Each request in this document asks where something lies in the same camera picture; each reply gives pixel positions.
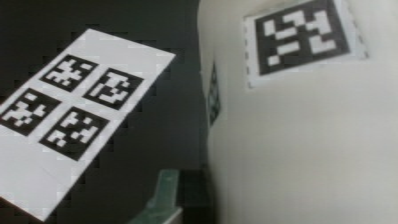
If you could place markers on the white sheet with tags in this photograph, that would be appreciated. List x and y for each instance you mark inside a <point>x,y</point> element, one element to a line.
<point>62,114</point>

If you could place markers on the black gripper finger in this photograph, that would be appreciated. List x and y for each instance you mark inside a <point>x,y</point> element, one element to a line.
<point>179,204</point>

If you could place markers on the white cylindrical lamp shade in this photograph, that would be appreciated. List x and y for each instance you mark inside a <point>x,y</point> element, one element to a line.
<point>302,140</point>

